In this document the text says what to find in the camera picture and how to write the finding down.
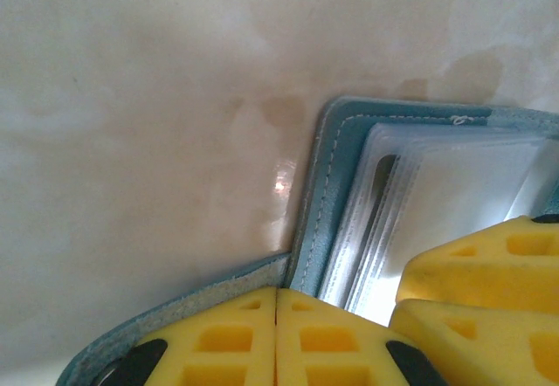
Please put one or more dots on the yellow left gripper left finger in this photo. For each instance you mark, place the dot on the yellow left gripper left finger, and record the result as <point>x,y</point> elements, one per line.
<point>227,342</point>

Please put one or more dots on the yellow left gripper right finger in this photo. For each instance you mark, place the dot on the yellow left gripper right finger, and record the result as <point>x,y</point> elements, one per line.
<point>332,346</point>

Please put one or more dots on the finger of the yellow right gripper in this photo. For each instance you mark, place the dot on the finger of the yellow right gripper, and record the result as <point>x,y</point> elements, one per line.
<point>489,351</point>
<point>480,268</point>

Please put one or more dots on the blue leather card holder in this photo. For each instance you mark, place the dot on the blue leather card holder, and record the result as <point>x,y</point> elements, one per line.
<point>345,150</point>

